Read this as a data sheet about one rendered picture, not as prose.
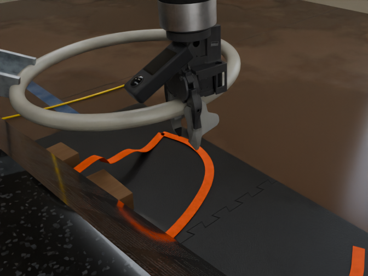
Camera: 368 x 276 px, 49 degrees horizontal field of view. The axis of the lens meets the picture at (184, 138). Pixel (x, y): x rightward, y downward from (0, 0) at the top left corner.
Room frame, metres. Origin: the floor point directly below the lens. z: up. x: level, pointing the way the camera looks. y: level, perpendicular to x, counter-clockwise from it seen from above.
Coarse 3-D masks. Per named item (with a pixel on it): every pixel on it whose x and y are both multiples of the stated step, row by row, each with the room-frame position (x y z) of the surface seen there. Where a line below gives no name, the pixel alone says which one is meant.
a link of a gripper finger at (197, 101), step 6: (192, 90) 0.59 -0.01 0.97; (192, 96) 0.58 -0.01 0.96; (198, 96) 0.59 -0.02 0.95; (192, 102) 0.58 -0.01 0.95; (198, 102) 0.58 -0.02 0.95; (192, 108) 0.58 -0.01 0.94; (198, 108) 0.58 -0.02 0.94; (192, 114) 0.59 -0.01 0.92; (198, 114) 0.58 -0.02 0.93; (192, 120) 0.59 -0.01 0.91; (198, 120) 0.59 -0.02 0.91; (198, 126) 0.59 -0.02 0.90
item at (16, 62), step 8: (0, 56) 0.86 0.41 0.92; (8, 56) 0.86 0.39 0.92; (16, 56) 0.86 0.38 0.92; (24, 56) 0.87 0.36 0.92; (0, 64) 0.86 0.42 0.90; (8, 64) 0.86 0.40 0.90; (16, 64) 0.86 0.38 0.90; (24, 64) 0.86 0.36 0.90; (32, 64) 0.86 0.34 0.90; (0, 72) 0.76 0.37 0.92; (8, 72) 0.85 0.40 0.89; (16, 72) 0.86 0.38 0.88; (0, 80) 0.75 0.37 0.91; (8, 80) 0.75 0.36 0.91; (16, 80) 0.75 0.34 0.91; (0, 88) 0.75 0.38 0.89; (8, 88) 0.75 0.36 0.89; (8, 96) 0.75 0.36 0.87
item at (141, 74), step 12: (168, 48) 0.63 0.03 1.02; (180, 48) 0.61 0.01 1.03; (156, 60) 0.61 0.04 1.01; (168, 60) 0.59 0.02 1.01; (180, 60) 0.60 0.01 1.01; (144, 72) 0.60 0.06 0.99; (156, 72) 0.58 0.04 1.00; (168, 72) 0.58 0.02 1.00; (132, 84) 0.57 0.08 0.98; (144, 84) 0.57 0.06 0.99; (156, 84) 0.57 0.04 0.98; (132, 96) 0.58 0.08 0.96; (144, 96) 0.56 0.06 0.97
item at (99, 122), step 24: (72, 48) 0.97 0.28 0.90; (96, 48) 1.01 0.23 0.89; (24, 72) 0.82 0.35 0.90; (24, 96) 0.70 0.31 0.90; (216, 96) 0.66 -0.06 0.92; (48, 120) 0.60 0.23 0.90; (72, 120) 0.59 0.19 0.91; (96, 120) 0.58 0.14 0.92; (120, 120) 0.58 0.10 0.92; (144, 120) 0.58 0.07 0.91
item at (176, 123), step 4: (168, 92) 0.65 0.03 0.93; (168, 96) 0.65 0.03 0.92; (172, 96) 0.64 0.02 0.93; (168, 100) 0.66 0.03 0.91; (180, 116) 0.65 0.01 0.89; (184, 116) 0.67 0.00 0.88; (172, 120) 0.65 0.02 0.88; (176, 120) 0.64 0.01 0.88; (180, 120) 0.65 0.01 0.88; (172, 124) 0.65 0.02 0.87; (176, 124) 0.65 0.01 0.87; (180, 124) 0.65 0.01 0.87; (176, 128) 0.65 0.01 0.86; (180, 128) 0.65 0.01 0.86; (176, 132) 0.65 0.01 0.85; (180, 132) 0.65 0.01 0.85
